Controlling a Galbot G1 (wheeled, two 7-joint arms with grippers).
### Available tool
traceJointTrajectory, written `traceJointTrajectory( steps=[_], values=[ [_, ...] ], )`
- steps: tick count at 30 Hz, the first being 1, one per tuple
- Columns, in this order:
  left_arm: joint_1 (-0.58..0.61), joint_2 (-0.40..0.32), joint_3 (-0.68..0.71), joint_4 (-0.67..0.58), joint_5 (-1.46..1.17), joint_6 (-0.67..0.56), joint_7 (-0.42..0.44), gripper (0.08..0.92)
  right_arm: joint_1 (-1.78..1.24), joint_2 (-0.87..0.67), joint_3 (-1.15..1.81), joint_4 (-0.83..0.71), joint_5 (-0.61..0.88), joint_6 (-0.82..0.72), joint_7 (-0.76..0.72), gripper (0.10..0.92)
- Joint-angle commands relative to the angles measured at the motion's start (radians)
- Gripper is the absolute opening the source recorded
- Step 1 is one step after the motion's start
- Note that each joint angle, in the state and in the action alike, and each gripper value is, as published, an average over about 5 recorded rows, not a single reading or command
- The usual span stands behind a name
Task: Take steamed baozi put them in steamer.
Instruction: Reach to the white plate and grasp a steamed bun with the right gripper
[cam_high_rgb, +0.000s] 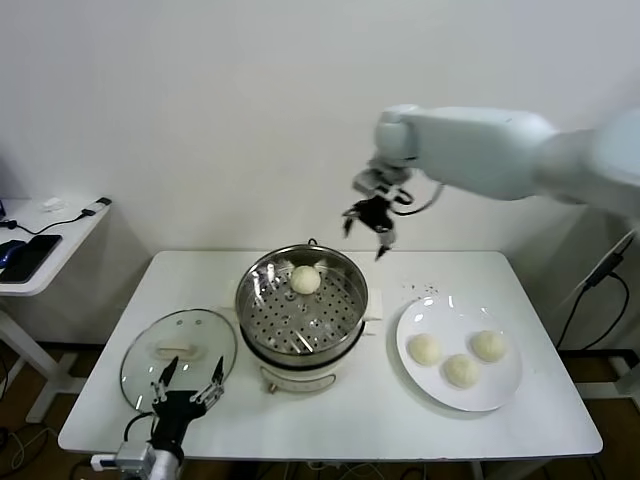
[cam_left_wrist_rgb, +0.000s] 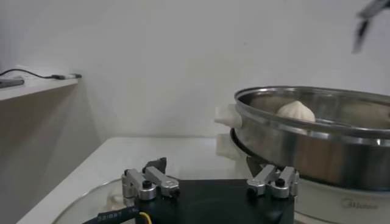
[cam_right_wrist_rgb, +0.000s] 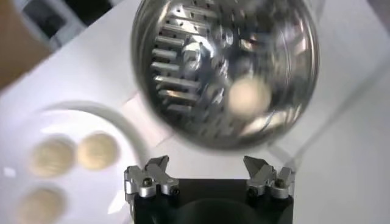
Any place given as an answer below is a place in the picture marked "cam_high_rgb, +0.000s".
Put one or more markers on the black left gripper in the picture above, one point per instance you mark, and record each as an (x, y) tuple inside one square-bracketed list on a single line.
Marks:
[(172, 410)]

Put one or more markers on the white steamed baozi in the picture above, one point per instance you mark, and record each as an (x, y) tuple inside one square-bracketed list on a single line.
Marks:
[(425, 349), (488, 345), (305, 281), (460, 371)]

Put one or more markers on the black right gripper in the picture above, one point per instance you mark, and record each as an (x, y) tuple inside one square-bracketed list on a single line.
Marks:
[(377, 215)]

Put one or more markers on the glass pot lid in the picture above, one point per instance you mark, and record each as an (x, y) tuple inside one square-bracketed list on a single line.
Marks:
[(210, 330)]

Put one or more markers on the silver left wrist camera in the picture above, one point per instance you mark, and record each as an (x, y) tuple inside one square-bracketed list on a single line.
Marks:
[(135, 456)]

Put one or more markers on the steel steamer basket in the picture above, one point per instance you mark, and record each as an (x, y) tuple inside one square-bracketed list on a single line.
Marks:
[(280, 325)]

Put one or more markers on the small white object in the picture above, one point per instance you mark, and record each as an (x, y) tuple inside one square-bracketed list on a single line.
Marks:
[(52, 204)]

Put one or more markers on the white side desk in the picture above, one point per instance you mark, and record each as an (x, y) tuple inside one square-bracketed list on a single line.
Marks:
[(70, 250)]

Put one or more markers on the black smartphone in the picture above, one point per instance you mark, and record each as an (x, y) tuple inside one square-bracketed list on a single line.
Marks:
[(35, 255)]

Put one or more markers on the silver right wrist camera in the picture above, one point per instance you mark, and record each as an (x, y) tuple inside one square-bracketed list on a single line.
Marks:
[(380, 182)]

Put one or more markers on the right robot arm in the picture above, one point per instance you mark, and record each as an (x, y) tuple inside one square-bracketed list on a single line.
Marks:
[(475, 150)]

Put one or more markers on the white electric cooker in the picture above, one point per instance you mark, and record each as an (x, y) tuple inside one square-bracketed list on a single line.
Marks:
[(300, 380)]

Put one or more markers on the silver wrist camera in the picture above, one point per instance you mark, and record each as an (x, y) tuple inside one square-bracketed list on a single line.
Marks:
[(135, 456), (380, 182)]

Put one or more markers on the white round plate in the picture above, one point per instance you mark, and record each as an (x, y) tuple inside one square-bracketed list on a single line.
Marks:
[(475, 395)]

